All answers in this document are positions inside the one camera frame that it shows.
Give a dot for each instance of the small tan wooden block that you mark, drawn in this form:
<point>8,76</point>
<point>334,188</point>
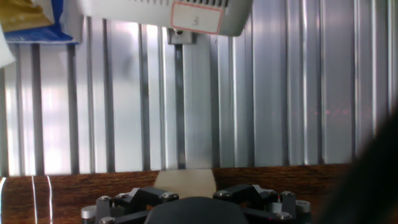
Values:
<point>186,182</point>

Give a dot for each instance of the silver labelled depth camera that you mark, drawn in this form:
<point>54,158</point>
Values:
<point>140,15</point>

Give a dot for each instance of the white yellow blue paper bag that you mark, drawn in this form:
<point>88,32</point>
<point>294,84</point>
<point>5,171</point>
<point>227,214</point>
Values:
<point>31,34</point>

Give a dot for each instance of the glossy wood-grain mat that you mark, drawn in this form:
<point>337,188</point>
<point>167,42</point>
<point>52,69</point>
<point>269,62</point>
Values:
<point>77,193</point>

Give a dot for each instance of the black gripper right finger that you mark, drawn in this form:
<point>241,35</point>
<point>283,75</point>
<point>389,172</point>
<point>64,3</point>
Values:
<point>248,194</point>

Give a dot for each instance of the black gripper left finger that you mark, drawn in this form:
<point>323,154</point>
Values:
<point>136,199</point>

